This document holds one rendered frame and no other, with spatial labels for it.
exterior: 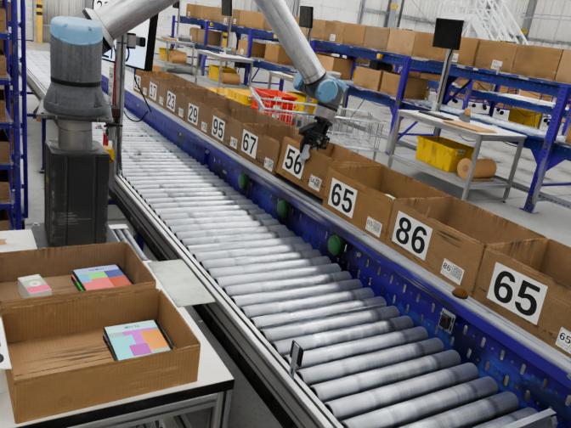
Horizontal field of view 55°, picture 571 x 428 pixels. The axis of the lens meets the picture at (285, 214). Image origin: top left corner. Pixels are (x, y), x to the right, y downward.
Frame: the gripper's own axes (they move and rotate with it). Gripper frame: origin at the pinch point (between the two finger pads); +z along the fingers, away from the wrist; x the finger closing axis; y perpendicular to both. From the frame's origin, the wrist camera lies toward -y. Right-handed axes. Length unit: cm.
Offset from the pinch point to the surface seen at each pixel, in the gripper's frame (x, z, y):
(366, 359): -28, 35, 98
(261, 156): 0.6, 6.9, -34.2
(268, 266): -27, 34, 40
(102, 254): -82, 42, 33
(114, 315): -85, 45, 64
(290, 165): 0.2, 3.7, -8.5
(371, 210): -0.4, 3.6, 49.5
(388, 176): 26.4, -7.8, 23.9
